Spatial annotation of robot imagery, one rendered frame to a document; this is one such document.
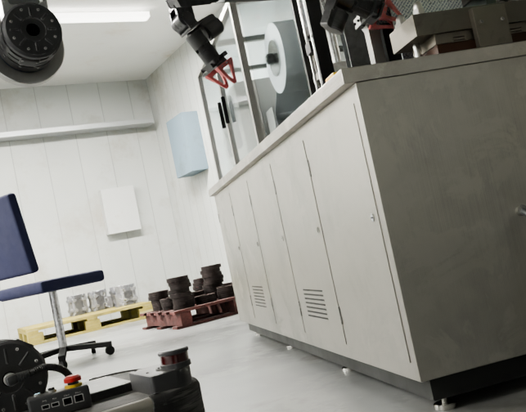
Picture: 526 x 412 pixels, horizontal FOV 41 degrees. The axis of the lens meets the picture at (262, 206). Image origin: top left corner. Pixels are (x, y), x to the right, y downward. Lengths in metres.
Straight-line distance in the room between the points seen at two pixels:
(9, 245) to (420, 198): 3.59
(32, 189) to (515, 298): 7.45
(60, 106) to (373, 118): 7.56
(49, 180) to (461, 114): 7.38
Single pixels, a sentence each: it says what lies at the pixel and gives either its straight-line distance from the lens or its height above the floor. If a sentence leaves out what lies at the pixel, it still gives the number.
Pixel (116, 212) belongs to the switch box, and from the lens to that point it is 8.91.
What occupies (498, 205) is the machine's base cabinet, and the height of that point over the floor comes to 0.48.
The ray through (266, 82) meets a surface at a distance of 3.10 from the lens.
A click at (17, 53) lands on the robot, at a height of 1.08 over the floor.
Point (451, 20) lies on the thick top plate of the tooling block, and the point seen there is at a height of 1.00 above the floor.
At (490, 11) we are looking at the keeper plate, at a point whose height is 1.00.
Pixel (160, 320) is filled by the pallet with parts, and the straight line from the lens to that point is 6.04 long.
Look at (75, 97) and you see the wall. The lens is 9.22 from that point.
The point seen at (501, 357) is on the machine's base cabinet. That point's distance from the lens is 1.90.
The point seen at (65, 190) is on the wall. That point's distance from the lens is 8.91.
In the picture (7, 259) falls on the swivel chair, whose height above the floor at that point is 0.77.
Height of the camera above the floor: 0.51
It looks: 3 degrees up
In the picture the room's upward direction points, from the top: 12 degrees counter-clockwise
